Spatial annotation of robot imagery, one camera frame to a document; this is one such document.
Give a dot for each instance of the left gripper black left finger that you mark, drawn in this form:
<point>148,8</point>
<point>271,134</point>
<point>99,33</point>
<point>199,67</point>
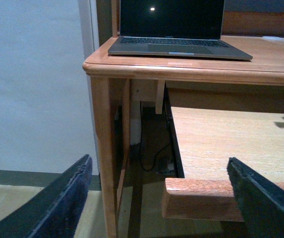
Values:
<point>55,211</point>

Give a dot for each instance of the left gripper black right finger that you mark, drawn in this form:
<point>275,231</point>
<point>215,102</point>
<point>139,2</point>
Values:
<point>260,201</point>

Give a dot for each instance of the wooden keyboard tray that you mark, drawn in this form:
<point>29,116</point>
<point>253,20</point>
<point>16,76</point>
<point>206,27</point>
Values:
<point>207,129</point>

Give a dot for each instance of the wooden desk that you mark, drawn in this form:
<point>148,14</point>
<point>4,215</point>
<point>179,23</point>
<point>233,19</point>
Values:
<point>116,82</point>

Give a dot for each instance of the grey laptop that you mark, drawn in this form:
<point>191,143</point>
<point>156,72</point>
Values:
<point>173,28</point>

